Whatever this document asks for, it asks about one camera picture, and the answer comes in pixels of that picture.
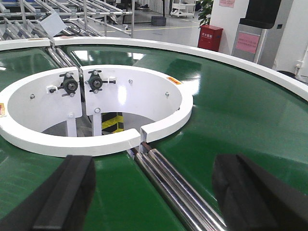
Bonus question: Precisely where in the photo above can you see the pink wall notice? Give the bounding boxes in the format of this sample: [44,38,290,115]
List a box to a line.
[219,0,235,8]

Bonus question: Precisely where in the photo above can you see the black bearing mount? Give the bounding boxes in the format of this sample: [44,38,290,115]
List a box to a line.
[47,72,78,97]
[86,69,116,94]

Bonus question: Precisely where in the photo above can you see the green potted plant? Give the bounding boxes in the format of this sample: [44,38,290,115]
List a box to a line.
[197,0,214,26]

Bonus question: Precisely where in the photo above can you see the white shelf cart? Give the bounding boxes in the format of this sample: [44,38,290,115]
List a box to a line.
[170,0,196,18]

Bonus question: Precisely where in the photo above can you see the white outer conveyor rim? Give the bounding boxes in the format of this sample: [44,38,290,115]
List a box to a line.
[0,36,308,102]

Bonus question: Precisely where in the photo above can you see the red fire extinguisher box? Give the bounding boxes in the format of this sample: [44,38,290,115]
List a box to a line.
[197,25,223,51]

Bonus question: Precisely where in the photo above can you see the white inner conveyor ring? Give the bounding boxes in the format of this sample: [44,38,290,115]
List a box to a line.
[0,64,194,158]

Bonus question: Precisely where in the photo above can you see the metal roller rack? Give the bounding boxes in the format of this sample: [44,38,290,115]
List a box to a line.
[0,0,135,41]

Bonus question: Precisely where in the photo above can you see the steel conveyor rollers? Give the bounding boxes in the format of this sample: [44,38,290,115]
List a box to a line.
[129,142,227,231]

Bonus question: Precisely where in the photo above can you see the grey kiosk black top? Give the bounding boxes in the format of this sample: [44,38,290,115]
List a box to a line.
[231,0,281,68]

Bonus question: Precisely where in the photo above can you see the grey control box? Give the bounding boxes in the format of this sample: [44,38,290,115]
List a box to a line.
[38,11,67,37]

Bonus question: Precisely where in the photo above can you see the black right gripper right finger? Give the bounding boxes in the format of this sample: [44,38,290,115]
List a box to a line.
[212,154,308,231]

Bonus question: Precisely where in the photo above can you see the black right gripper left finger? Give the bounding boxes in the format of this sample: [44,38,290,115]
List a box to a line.
[0,155,96,231]

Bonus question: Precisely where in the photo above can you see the right black bearing mount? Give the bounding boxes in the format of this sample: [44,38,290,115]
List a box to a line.
[86,69,116,94]

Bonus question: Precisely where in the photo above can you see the left black bearing mount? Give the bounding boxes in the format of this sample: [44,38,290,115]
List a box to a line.
[47,72,78,97]

